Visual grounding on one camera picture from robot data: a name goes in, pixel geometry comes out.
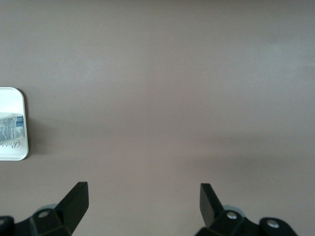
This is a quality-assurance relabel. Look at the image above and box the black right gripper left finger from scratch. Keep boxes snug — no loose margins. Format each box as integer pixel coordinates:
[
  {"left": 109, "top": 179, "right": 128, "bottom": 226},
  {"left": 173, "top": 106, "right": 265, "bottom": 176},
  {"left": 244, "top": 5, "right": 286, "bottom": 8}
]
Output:
[{"left": 0, "top": 181, "right": 90, "bottom": 236}]

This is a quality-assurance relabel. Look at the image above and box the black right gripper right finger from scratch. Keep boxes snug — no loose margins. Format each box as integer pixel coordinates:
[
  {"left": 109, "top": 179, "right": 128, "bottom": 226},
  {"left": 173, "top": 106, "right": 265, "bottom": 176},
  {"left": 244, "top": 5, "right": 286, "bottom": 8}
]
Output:
[{"left": 195, "top": 183, "right": 300, "bottom": 236}]

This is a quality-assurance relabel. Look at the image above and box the blue white milk carton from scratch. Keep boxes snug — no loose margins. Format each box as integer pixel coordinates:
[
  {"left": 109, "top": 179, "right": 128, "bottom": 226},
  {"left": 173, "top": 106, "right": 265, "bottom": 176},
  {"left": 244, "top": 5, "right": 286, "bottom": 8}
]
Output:
[{"left": 0, "top": 112, "right": 25, "bottom": 143}]

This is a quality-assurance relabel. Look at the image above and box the cream rabbit print tray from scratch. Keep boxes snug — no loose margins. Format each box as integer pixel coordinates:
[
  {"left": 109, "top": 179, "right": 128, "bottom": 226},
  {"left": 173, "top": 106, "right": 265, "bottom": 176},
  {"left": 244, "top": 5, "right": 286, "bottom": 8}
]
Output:
[{"left": 0, "top": 87, "right": 30, "bottom": 162}]

